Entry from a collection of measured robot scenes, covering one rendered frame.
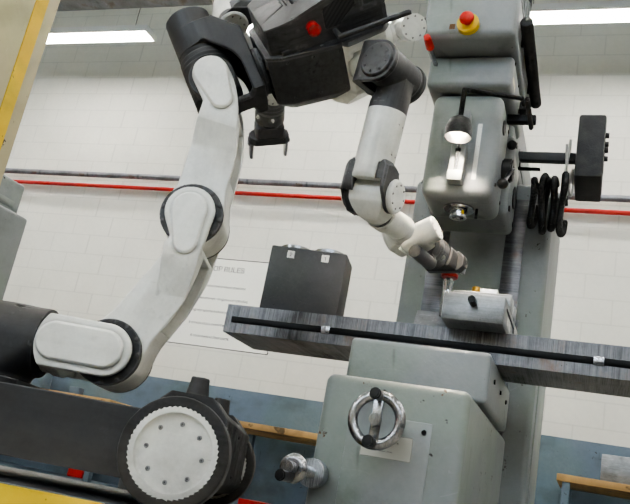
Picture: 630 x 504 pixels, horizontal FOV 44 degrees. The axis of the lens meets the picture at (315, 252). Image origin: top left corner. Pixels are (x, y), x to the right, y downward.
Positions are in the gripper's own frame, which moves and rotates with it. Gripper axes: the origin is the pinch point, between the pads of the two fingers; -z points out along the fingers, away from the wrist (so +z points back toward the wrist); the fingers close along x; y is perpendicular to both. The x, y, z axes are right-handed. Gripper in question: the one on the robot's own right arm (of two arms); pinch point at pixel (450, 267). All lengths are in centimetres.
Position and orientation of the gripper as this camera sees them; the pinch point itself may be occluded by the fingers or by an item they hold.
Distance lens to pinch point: 220.2
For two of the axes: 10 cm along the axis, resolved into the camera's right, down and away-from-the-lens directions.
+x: -8.3, 0.1, 5.6
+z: -5.3, -3.5, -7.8
